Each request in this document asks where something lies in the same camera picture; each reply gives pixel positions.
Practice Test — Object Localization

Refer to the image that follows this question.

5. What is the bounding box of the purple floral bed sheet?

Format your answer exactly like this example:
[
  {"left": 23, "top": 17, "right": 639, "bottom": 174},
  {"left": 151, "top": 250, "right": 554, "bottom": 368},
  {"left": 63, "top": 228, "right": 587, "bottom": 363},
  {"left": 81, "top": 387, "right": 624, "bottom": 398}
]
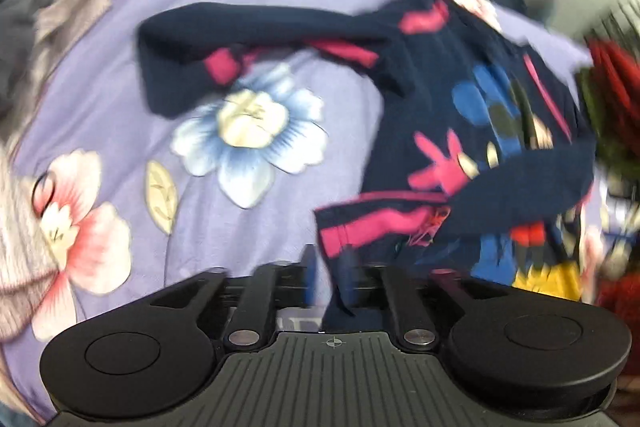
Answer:
[{"left": 0, "top": 0, "right": 640, "bottom": 423}]

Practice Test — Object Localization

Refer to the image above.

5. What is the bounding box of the navy cartoon print sweatshirt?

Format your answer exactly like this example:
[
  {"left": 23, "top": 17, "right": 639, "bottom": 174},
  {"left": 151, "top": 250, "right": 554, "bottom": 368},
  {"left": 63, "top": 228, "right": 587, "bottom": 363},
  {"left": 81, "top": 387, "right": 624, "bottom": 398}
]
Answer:
[{"left": 138, "top": 0, "right": 595, "bottom": 300}]

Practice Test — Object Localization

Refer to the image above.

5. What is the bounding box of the green folded garment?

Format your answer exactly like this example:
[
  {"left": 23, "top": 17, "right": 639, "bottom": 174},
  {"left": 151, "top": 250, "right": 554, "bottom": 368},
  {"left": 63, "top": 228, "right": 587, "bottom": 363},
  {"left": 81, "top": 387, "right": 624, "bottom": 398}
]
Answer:
[{"left": 575, "top": 68, "right": 639, "bottom": 181}]

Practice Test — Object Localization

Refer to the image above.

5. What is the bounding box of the red knit sweater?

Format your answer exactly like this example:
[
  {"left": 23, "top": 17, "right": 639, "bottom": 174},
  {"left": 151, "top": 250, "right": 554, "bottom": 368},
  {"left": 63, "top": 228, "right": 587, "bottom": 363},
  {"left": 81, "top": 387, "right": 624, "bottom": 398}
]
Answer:
[{"left": 587, "top": 39, "right": 639, "bottom": 157}]

